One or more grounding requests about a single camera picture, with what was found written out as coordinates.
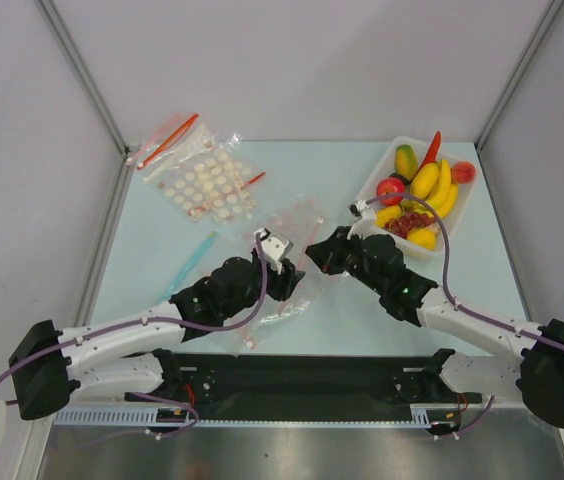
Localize yellow pear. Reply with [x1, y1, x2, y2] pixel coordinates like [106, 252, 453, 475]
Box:
[406, 228, 437, 250]

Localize clear bag blue zipper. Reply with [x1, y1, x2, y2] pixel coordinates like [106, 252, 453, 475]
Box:
[160, 231, 218, 302]

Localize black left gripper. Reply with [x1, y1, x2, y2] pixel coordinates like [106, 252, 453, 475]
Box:
[222, 242, 304, 319]

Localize clear bag cream dots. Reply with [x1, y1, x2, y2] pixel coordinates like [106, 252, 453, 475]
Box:
[140, 127, 265, 223]

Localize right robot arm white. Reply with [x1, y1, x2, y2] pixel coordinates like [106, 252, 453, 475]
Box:
[305, 227, 564, 429]

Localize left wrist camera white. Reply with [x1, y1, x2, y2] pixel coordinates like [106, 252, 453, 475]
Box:
[254, 228, 293, 274]

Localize red grape bunch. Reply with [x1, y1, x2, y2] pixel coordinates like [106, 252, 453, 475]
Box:
[385, 211, 435, 239]

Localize red apple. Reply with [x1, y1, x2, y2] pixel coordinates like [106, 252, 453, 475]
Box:
[376, 176, 406, 206]

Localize yellow banana bunch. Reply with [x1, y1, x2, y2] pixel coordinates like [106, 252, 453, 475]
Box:
[426, 159, 458, 218]

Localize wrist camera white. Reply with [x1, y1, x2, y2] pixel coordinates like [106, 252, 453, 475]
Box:
[254, 228, 293, 274]
[347, 199, 377, 239]

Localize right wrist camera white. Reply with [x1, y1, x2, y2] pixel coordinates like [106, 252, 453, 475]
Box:
[347, 199, 377, 239]

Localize grey cable duct rail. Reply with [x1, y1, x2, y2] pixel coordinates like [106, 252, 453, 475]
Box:
[54, 404, 460, 429]

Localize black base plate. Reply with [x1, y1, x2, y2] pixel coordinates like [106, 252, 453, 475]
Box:
[146, 350, 482, 411]

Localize dark purple fruit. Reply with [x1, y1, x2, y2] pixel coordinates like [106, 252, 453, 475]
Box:
[389, 172, 411, 187]

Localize red orange peach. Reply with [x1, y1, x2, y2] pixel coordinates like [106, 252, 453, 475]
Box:
[451, 161, 476, 185]

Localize yellow pepper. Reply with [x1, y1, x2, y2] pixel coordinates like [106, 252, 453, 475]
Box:
[374, 205, 403, 230]

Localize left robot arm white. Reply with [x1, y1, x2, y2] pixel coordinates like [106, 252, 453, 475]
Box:
[9, 252, 305, 420]

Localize green yellow mango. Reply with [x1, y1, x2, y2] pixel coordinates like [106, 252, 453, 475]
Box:
[394, 144, 419, 183]

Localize clear bag pink dots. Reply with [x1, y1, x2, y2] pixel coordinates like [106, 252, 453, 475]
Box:
[192, 195, 335, 356]

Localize clear bag red zipper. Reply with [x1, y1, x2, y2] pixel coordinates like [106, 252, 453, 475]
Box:
[125, 113, 199, 171]

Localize red chili pepper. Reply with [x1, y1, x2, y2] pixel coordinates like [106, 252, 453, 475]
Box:
[420, 131, 442, 168]

